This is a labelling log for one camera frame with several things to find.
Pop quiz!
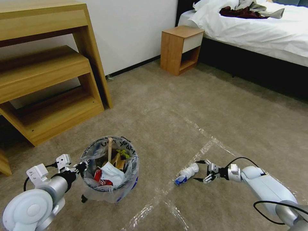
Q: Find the round trash bin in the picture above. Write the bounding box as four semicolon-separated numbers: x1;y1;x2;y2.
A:
81;136;141;204

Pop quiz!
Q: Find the dark red garment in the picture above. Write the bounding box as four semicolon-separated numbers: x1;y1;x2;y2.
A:
218;6;270;19

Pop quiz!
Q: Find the clear plastic bin liner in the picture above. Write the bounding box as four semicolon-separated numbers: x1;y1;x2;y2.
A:
80;136;141;204

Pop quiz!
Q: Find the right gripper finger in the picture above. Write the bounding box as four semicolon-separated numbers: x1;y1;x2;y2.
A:
195;158;213;172
193;173;215;185

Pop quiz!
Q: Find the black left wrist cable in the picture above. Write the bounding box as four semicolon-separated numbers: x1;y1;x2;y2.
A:
23;163;60;193

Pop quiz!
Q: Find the black skirting board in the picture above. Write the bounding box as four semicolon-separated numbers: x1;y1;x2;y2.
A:
105;57;162;78

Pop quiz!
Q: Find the large wooden desk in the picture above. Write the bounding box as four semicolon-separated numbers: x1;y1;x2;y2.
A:
0;0;114;109

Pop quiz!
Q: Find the white bed sheet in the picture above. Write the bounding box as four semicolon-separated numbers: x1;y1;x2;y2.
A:
177;11;308;68

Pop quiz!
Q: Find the black right elbow cable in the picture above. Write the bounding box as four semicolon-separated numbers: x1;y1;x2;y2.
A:
253;200;308;226

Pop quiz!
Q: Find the red crumpled wrapper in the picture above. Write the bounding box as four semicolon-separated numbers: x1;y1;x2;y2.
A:
93;169;114;186

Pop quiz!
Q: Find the yellow-green plastic scrap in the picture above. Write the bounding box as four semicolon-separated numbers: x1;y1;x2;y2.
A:
116;149;131;160

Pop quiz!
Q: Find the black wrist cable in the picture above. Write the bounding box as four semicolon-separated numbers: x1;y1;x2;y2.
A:
225;157;267;175
23;163;60;193

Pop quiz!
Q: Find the grey-beige garment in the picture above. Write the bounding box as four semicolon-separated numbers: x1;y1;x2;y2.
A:
235;0;285;19

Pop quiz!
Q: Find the crushed white plastic bottle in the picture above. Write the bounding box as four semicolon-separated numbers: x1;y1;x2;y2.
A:
174;163;200;186

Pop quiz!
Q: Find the white duvet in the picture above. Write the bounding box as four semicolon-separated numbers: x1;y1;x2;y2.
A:
187;0;308;33

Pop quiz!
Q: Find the white face mask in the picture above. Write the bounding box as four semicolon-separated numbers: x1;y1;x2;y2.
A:
101;161;126;188

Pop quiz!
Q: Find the wooden stick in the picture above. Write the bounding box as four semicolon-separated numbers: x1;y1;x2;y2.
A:
107;137;114;167

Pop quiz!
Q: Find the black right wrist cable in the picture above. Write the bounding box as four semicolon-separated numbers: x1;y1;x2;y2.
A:
225;157;267;175

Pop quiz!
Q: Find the black bed frame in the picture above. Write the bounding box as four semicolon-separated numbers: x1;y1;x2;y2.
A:
175;0;308;103

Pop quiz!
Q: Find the small wooden furniture piece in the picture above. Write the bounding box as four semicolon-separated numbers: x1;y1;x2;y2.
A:
0;146;13;176

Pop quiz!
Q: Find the clear floor tape strip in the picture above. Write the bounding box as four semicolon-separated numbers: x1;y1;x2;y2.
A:
163;199;192;231
120;141;218;231
184;116;242;160

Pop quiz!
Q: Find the wooden nightstand white drawer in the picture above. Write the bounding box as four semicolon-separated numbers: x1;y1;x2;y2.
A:
160;25;205;76

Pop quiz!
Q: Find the brown paper bag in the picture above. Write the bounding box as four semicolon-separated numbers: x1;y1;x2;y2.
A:
111;152;127;172

